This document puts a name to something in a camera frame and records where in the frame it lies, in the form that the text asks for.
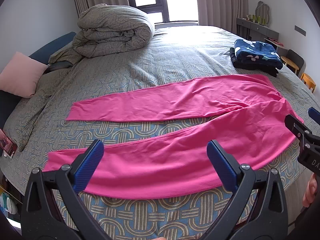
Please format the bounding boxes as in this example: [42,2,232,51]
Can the patterned grey bed sheet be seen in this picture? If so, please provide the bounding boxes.
[0,25,320,240]

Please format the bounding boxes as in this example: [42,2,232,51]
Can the smartphone in red case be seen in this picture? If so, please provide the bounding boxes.
[0,129,17,158]

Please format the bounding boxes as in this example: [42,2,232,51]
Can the dark wall switch plate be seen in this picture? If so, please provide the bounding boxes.
[295,25,306,36]

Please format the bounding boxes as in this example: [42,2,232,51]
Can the grey dresser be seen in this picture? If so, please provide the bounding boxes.
[236,18,279,42]

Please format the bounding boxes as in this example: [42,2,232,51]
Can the pink pillow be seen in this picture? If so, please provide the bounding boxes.
[0,52,48,99]

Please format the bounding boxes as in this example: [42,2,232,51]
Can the right beige curtain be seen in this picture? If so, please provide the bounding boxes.
[197,0,248,33]

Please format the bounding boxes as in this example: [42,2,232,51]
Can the folded black garment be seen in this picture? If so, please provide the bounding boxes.
[229,48,279,77]

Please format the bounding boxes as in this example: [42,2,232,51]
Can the person's hand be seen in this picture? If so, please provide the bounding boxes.
[302,173,318,207]

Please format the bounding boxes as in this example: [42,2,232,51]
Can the pink pants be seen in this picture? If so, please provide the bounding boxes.
[42,74,305,200]

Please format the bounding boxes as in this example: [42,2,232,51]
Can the folded patterned duvet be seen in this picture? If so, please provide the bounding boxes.
[48,4,155,65]

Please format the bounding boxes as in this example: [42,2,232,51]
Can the folded navy floral garment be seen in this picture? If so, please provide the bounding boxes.
[234,38,283,69]

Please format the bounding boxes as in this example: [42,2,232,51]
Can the cloud shaped mirror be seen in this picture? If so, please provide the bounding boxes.
[255,1,271,27]

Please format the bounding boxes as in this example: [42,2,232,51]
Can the yellow wooden stool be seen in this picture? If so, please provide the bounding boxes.
[300,73,316,93]

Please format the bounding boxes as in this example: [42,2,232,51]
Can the dark framed window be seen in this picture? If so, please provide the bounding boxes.
[129,0,199,25]

